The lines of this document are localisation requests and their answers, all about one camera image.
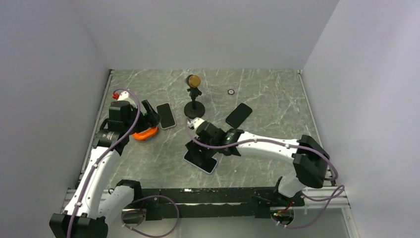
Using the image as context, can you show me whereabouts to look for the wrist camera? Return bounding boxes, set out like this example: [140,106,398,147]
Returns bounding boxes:
[112,91,133,103]
[187,118,205,131]

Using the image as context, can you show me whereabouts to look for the lilac phone case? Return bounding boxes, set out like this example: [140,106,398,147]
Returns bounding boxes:
[184,151,218,174]

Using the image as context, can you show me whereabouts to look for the orange toy with blocks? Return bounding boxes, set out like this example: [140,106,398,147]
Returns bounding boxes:
[132,126,158,141]

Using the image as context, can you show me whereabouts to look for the black stand with gold disc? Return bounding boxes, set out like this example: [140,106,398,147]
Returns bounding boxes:
[184,74,205,119]

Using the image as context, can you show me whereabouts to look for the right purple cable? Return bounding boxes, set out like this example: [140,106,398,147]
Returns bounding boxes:
[185,118,346,230]

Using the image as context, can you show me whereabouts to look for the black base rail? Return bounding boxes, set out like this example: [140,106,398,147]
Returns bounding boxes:
[123,187,305,224]

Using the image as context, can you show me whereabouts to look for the phone in pink case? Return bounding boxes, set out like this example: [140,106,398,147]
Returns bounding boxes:
[157,103,176,130]

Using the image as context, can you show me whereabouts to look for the black phone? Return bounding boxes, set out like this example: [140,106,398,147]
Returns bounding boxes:
[225,103,253,129]

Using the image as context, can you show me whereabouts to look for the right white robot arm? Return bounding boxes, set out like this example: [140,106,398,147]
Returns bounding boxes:
[186,118,329,206]

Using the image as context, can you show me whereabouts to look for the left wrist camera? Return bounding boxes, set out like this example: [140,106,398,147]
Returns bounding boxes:
[112,91,133,103]

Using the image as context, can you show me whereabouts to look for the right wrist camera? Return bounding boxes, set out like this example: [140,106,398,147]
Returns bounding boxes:
[187,118,205,131]

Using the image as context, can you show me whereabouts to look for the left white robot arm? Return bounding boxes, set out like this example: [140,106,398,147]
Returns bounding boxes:
[49,99,160,238]

